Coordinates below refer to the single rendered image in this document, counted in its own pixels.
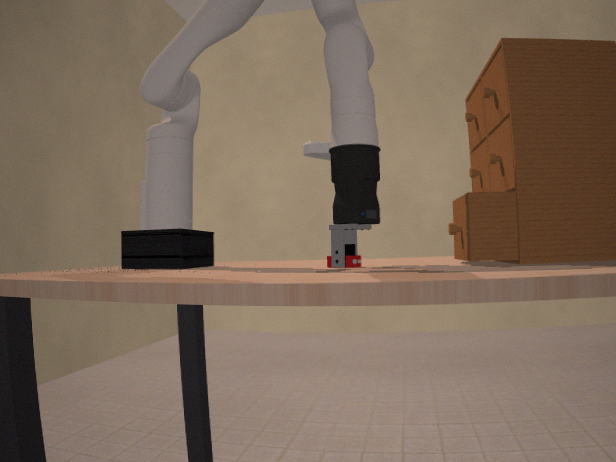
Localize brown wooden chest of drawers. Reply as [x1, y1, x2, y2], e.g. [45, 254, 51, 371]
[465, 38, 616, 264]

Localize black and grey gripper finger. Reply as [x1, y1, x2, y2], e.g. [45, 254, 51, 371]
[344, 224, 372, 256]
[329, 223, 359, 267]

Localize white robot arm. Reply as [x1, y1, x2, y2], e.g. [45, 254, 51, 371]
[140, 0, 376, 230]

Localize red 9v battery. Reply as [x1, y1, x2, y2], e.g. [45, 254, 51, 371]
[327, 255, 361, 268]

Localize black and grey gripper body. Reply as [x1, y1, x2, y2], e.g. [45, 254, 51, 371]
[303, 113, 380, 224]

